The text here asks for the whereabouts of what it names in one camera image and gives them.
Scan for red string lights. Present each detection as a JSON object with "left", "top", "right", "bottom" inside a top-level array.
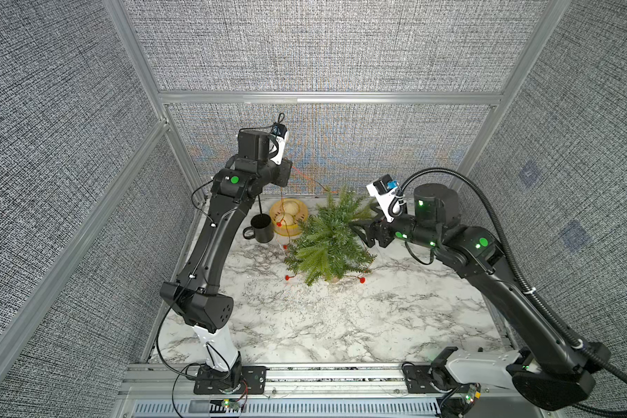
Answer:
[{"left": 278, "top": 171, "right": 367, "bottom": 286}]

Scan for small green christmas tree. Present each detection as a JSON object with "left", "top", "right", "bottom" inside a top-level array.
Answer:
[{"left": 284, "top": 186, "right": 380, "bottom": 287}]

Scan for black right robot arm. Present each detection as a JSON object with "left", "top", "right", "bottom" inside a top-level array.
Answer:
[{"left": 351, "top": 175, "right": 610, "bottom": 411}]

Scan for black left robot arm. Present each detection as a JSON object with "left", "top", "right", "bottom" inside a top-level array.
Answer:
[{"left": 160, "top": 122, "right": 292, "bottom": 390}]

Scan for white steamed bun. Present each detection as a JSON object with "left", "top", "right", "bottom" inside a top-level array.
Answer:
[
  {"left": 282, "top": 200, "right": 300, "bottom": 217},
  {"left": 274, "top": 212, "right": 295, "bottom": 228}
]

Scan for yellow bamboo steamer basket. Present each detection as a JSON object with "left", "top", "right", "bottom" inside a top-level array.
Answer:
[{"left": 269, "top": 199, "right": 309, "bottom": 237}]

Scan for black mug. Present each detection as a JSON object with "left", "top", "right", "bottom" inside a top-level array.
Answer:
[{"left": 242, "top": 214, "right": 274, "bottom": 244}]

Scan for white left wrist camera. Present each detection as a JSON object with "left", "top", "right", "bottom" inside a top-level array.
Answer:
[{"left": 268, "top": 123, "right": 289, "bottom": 165}]

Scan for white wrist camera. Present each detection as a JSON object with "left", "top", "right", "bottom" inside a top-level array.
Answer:
[
  {"left": 268, "top": 123, "right": 289, "bottom": 165},
  {"left": 367, "top": 174, "right": 403, "bottom": 222}
]

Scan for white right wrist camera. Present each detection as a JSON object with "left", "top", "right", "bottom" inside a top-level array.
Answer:
[{"left": 367, "top": 174, "right": 403, "bottom": 222}]

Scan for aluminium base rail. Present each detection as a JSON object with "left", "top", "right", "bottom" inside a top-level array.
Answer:
[{"left": 110, "top": 363, "right": 566, "bottom": 417}]

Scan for black corrugated cable conduit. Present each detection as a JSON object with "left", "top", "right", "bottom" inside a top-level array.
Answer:
[{"left": 391, "top": 166, "right": 627, "bottom": 418}]

